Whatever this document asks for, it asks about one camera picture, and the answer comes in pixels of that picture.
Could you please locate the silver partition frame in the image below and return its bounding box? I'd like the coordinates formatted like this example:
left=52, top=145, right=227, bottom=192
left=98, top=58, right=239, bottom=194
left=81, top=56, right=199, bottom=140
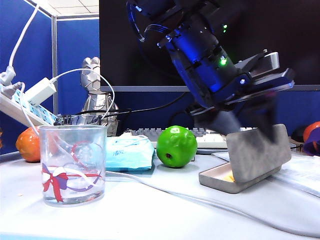
left=51, top=14, right=100, bottom=116

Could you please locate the white plug with thick cable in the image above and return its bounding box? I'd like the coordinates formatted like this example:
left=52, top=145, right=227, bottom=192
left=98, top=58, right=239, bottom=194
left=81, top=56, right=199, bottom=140
left=0, top=2, right=41, bottom=85

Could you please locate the green apple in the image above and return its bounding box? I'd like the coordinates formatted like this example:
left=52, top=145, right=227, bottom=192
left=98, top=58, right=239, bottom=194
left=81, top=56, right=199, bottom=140
left=156, top=125, right=198, bottom=169

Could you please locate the blue white tissue pack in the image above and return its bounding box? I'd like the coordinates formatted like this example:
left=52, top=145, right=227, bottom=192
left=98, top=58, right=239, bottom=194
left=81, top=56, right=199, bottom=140
left=106, top=134, right=156, bottom=172

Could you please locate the clear glass ribbon-print cup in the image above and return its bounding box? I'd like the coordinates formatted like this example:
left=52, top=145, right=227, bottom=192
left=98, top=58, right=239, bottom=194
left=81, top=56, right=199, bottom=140
left=39, top=124, right=108, bottom=208

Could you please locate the thin white charger cable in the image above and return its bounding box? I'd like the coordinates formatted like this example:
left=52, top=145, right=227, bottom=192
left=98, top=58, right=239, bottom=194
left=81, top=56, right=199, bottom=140
left=51, top=68, right=116, bottom=121

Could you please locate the grey white mechanical keyboard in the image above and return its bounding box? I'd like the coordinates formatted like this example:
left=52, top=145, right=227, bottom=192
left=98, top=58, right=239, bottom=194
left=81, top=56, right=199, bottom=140
left=127, top=126, right=258, bottom=150

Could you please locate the white charger adapter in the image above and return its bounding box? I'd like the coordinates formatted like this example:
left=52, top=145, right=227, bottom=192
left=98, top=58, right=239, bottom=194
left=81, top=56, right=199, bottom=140
left=24, top=77, right=57, bottom=106

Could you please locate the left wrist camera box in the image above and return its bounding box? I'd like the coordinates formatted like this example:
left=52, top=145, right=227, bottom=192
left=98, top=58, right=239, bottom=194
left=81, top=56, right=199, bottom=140
left=236, top=51, right=280, bottom=76

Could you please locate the orange mandarin fruit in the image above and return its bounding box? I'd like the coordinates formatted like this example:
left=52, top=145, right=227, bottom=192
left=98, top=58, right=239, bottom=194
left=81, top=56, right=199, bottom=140
left=303, top=121, right=320, bottom=152
left=15, top=126, right=58, bottom=163

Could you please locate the grey plug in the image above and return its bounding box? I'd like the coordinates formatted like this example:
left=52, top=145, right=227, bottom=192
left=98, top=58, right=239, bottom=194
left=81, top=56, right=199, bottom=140
left=2, top=81, right=26, bottom=100

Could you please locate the purple cloth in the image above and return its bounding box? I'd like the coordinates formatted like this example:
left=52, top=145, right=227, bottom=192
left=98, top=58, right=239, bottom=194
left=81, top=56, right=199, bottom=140
left=301, top=133, right=320, bottom=158

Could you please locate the thin black cable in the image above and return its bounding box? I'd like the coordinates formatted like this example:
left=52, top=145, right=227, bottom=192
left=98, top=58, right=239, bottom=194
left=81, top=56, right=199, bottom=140
left=103, top=92, right=188, bottom=120
left=169, top=110, right=195, bottom=128

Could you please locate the silver robot bust figurine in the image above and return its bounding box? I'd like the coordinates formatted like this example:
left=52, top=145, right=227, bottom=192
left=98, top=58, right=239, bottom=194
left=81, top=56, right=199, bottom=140
left=81, top=56, right=120, bottom=137

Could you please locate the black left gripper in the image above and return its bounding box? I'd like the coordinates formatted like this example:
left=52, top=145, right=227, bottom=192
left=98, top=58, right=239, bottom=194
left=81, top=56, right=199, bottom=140
left=159, top=24, right=296, bottom=145

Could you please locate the long white cable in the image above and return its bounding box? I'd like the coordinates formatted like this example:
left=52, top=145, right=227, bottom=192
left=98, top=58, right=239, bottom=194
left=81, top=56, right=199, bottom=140
left=19, top=82, right=320, bottom=239

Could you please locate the white power strip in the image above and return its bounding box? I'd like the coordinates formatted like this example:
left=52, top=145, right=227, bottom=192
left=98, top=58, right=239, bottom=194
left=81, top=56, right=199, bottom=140
left=0, top=83, right=58, bottom=127

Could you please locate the black electronic device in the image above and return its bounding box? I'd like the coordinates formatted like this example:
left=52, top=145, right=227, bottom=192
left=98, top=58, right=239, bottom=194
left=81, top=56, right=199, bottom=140
left=53, top=113, right=108, bottom=127

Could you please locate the grey felt glasses case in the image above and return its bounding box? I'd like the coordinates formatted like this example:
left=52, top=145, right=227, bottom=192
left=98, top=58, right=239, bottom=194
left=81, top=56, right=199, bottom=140
left=198, top=123, right=293, bottom=195

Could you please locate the black computer mouse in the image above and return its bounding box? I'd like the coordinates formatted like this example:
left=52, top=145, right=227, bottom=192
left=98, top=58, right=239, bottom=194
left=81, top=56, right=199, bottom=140
left=291, top=126, right=309, bottom=144

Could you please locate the grey monitor stand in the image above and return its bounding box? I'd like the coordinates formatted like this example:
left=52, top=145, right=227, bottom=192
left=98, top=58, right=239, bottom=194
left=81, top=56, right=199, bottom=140
left=194, top=114, right=216, bottom=129

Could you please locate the black AOC computer monitor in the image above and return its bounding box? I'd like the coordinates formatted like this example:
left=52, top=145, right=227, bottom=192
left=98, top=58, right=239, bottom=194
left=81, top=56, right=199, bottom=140
left=99, top=0, right=320, bottom=93

